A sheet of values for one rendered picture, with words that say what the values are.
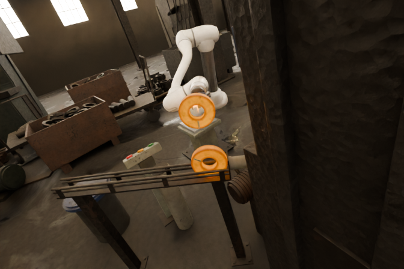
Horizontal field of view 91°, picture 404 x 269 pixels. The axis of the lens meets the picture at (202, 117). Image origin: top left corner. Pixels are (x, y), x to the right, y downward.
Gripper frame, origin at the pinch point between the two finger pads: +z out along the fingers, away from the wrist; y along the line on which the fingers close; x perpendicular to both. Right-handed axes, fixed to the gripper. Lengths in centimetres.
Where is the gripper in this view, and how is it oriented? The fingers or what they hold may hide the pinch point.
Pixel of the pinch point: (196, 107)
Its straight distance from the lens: 84.0
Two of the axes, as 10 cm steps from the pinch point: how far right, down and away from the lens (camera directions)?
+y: -9.6, 2.3, 1.4
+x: -2.6, -8.8, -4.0
